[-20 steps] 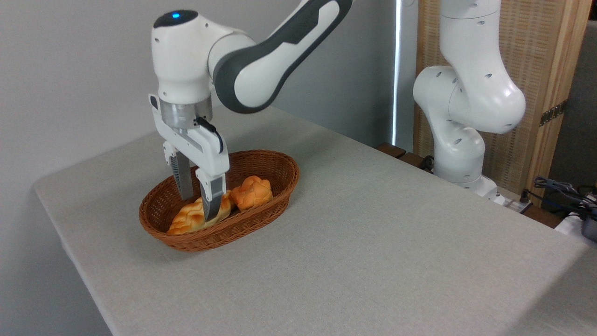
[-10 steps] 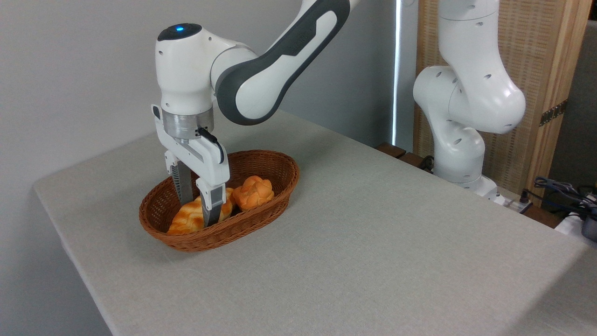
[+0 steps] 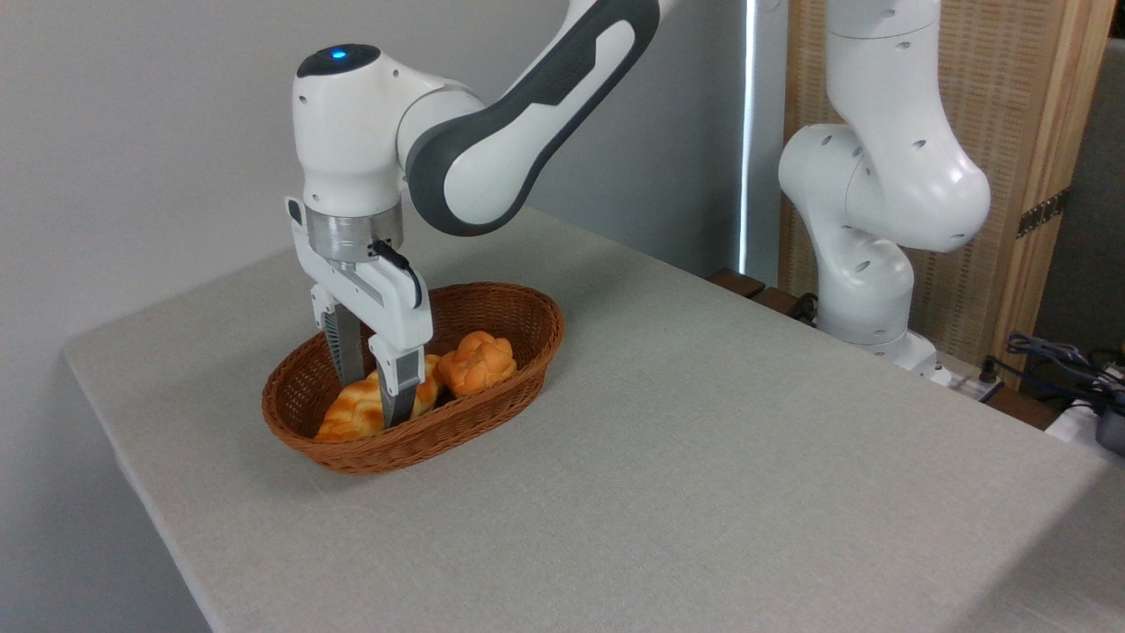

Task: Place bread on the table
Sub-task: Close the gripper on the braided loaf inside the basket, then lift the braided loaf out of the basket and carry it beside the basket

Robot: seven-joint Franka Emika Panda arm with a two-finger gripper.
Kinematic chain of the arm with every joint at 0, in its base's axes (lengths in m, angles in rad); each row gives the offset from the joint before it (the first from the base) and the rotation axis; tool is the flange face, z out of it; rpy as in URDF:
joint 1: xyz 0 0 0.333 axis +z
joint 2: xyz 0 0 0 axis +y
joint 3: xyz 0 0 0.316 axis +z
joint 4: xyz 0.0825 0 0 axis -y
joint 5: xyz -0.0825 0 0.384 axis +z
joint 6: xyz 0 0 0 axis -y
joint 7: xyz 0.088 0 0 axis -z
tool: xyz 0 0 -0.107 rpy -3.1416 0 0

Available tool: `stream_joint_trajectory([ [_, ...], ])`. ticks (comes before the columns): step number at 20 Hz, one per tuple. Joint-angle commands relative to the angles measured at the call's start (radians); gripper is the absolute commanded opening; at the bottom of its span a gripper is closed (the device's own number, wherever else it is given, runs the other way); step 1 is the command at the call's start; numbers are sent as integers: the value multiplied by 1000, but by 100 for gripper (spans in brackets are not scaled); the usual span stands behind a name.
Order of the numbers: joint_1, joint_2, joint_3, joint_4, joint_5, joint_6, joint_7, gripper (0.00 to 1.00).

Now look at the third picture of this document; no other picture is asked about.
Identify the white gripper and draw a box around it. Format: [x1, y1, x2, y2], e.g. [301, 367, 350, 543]
[285, 195, 435, 431]

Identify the long braided bread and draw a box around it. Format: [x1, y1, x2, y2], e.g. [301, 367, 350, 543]
[314, 353, 443, 443]

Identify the round orange bread roll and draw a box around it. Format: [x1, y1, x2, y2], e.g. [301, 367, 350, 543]
[437, 331, 518, 398]

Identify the brown wicker basket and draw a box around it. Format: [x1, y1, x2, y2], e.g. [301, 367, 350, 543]
[262, 281, 565, 476]

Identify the grey tablecloth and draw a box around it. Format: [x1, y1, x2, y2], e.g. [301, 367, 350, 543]
[63, 202, 1125, 633]

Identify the metal screen hinge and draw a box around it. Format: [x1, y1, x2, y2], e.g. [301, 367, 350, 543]
[1018, 187, 1071, 238]

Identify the white box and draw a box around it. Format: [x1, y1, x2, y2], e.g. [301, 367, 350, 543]
[1046, 400, 1125, 469]

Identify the grey device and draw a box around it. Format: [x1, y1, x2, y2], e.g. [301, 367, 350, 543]
[1095, 408, 1125, 456]

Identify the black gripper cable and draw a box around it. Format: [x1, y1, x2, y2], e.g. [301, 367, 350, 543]
[368, 239, 425, 309]

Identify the black cable bundle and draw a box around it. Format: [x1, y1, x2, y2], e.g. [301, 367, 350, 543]
[1005, 332, 1125, 414]

